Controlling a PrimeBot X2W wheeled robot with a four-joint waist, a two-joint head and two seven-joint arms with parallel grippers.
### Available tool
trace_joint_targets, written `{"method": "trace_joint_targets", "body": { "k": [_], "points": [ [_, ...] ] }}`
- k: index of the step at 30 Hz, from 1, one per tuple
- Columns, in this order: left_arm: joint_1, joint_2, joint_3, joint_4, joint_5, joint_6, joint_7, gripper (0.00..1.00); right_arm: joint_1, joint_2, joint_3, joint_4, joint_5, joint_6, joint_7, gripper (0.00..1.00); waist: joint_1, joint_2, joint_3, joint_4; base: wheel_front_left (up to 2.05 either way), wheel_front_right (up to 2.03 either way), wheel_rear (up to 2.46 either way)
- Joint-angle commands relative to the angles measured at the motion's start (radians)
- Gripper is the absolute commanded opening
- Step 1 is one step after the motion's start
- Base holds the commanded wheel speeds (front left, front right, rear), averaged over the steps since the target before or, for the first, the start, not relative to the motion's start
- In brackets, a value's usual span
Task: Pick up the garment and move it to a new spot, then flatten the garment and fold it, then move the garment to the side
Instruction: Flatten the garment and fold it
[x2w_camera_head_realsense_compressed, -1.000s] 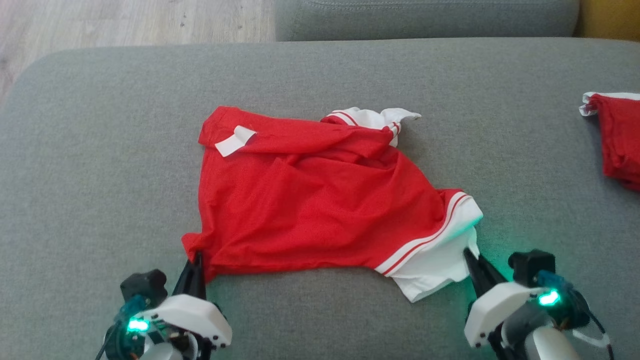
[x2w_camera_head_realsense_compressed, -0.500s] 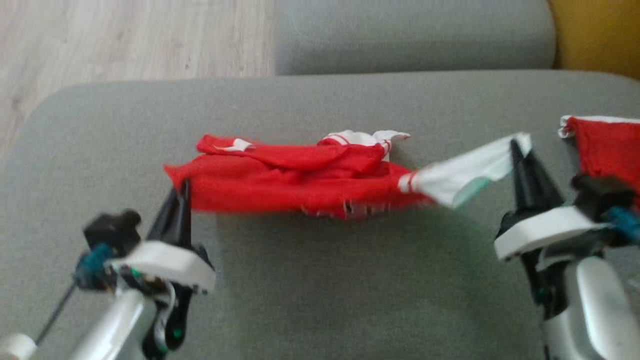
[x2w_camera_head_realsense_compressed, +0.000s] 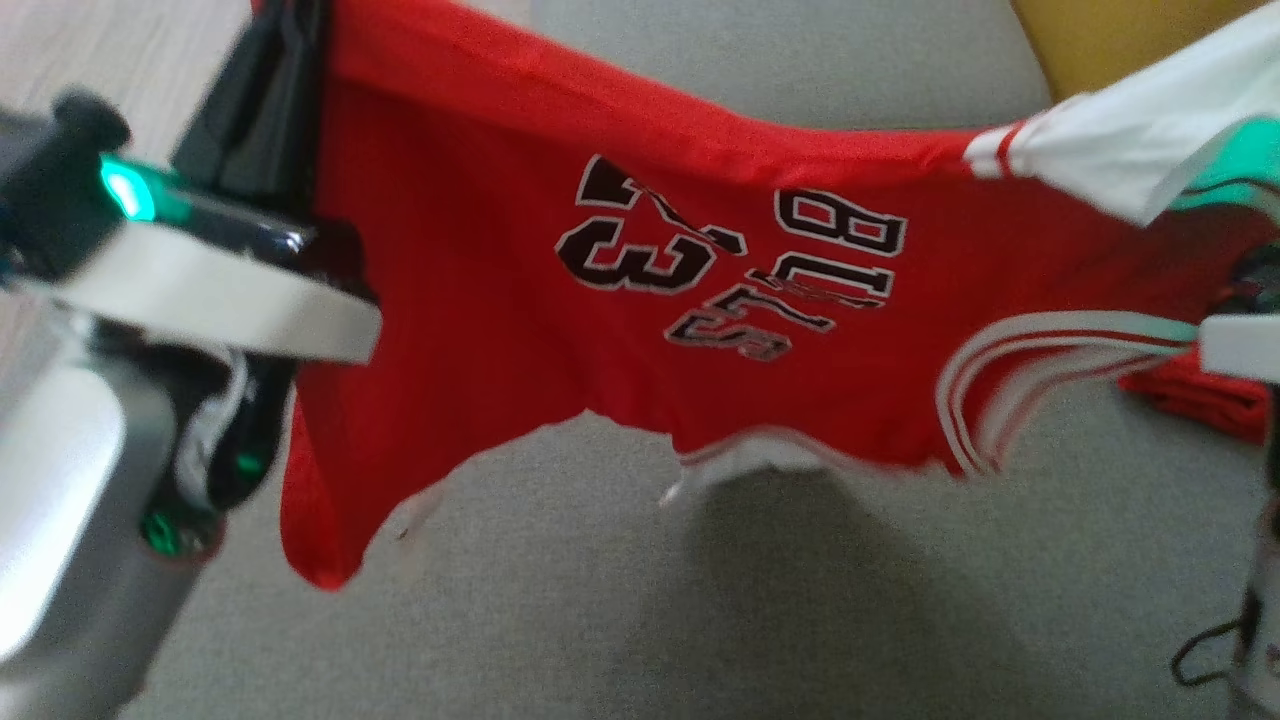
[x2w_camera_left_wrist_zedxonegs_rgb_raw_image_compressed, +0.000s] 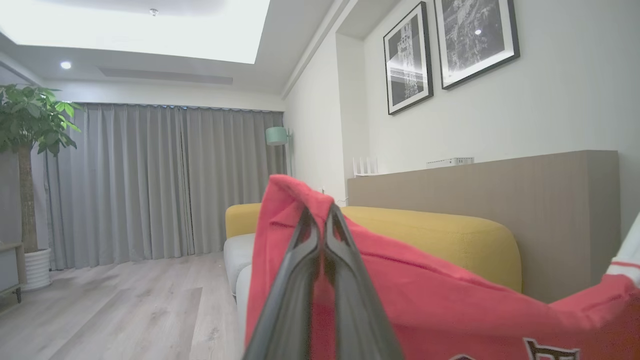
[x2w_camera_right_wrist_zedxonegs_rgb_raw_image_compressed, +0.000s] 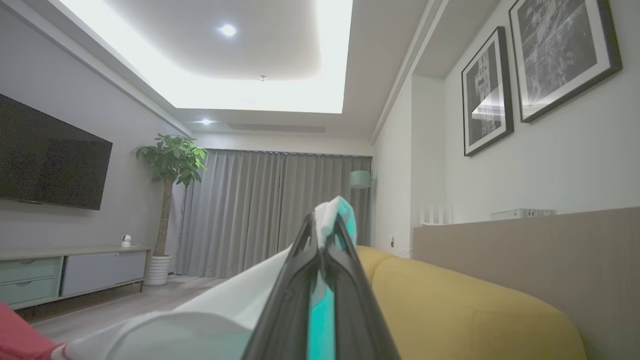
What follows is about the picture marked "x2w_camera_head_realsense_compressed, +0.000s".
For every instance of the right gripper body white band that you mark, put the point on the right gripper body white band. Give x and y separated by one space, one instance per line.
1250 348

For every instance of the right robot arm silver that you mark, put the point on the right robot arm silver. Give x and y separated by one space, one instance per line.
1268 560

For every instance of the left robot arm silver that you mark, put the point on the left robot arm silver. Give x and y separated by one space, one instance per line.
60 500

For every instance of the red basketball jersey number 23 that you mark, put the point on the red basketball jersey number 23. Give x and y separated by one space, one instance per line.
480 300

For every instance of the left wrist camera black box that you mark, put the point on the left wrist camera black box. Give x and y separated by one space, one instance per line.
60 170

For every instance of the small grey fabric sofa cushion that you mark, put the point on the small grey fabric sofa cushion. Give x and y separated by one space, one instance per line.
800 60

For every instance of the large grey fabric sofa seat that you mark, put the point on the large grey fabric sofa seat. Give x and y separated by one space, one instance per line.
700 620

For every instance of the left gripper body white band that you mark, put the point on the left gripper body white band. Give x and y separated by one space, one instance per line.
220 295

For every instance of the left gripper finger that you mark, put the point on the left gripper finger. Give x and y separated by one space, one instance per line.
298 110
240 110

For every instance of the yellow sofa back cushion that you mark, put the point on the yellow sofa back cushion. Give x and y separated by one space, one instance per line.
1110 40

